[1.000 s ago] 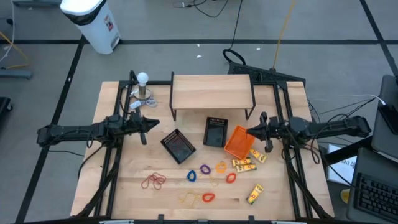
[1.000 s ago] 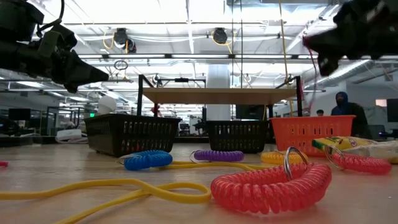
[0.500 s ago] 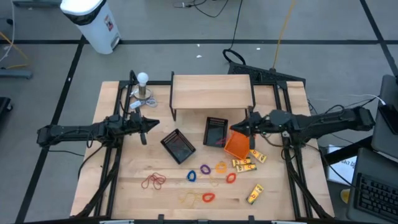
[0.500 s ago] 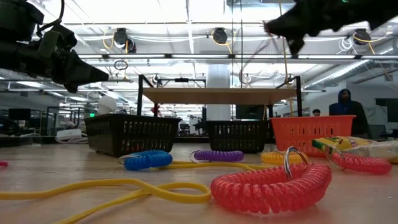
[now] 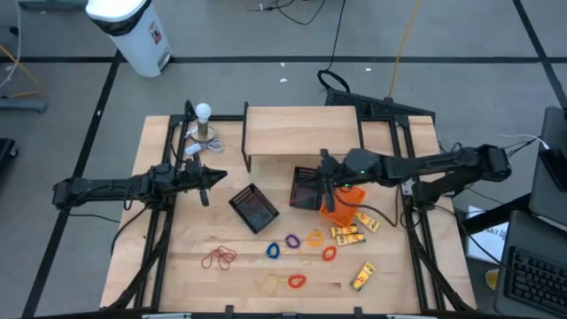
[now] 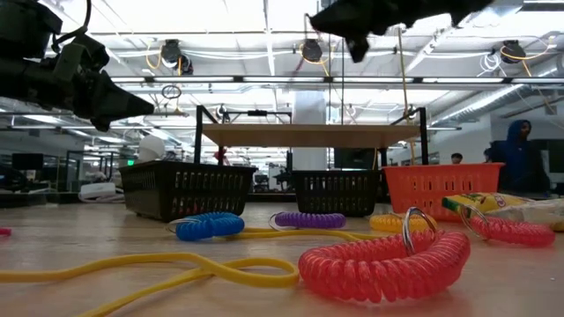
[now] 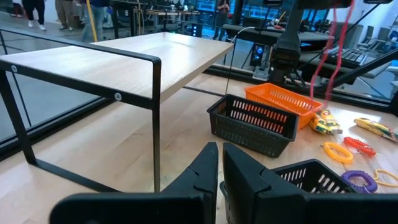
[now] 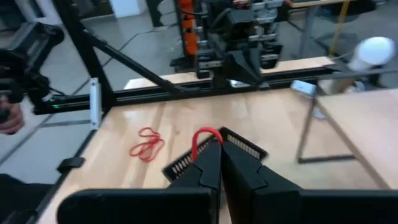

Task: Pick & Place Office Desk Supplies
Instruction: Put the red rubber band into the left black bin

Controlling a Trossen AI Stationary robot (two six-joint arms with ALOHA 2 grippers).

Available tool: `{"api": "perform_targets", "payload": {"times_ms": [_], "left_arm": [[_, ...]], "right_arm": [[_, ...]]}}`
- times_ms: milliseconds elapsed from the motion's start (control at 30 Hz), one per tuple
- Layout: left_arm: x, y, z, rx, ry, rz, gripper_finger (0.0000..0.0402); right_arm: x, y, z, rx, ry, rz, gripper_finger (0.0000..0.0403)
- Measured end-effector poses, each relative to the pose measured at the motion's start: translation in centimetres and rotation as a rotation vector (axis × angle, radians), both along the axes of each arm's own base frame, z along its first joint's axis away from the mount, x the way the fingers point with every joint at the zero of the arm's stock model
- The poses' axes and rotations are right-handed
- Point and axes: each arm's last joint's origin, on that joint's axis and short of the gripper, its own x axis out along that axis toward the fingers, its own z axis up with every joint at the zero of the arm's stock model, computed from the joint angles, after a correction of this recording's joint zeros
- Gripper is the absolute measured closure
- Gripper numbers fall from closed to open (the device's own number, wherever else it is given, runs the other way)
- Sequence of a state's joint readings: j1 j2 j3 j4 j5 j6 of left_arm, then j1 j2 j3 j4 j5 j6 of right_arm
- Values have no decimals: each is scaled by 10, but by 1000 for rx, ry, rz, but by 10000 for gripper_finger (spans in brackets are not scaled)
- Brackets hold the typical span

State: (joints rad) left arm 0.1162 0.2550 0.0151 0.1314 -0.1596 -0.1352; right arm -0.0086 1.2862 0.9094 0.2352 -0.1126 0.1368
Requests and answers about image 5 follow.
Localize white paper sheet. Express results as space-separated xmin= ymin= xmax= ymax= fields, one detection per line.
xmin=464 ymin=204 xmax=510 ymax=266

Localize yellow hanging cable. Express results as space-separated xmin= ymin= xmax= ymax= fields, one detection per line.
xmin=386 ymin=0 xmax=422 ymax=100

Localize black phone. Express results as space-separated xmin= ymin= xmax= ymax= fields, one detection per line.
xmin=538 ymin=147 xmax=567 ymax=192

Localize white lamp cable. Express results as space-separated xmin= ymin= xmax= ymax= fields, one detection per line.
xmin=183 ymin=126 xmax=226 ymax=157

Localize black floor cable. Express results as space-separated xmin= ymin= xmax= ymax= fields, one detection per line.
xmin=316 ymin=0 xmax=352 ymax=95

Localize white trash can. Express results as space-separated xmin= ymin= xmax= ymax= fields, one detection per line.
xmin=85 ymin=0 xmax=174 ymax=79

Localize yellow rubber band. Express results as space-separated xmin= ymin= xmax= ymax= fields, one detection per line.
xmin=254 ymin=270 xmax=290 ymax=299
xmin=283 ymin=245 xmax=314 ymax=267

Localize grey table foot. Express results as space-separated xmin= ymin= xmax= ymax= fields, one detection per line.
xmin=0 ymin=97 xmax=48 ymax=113
xmin=17 ymin=0 xmax=89 ymax=12

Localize orange plastic basket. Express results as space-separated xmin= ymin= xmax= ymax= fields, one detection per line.
xmin=318 ymin=184 xmax=368 ymax=229

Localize large black plastic basket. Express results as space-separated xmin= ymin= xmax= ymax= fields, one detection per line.
xmin=228 ymin=183 xmax=281 ymax=235

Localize wooden shelf riser black frame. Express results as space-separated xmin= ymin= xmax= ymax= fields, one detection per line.
xmin=241 ymin=101 xmax=366 ymax=174

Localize yellow round object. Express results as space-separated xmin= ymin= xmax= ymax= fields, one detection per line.
xmin=484 ymin=268 xmax=501 ymax=292

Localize white light bulb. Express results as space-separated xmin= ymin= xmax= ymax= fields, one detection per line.
xmin=195 ymin=102 xmax=213 ymax=124

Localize brass lamp base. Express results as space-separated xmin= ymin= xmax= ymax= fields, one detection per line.
xmin=190 ymin=120 xmax=218 ymax=144

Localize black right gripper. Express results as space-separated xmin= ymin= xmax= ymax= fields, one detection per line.
xmin=305 ymin=149 xmax=354 ymax=213

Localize grey closed laptop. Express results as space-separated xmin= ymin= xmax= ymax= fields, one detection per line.
xmin=528 ymin=105 xmax=567 ymax=232

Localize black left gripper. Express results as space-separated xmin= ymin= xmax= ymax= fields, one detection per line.
xmin=177 ymin=152 xmax=229 ymax=208

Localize small black plastic basket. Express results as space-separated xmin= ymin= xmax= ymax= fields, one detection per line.
xmin=289 ymin=166 xmax=327 ymax=211

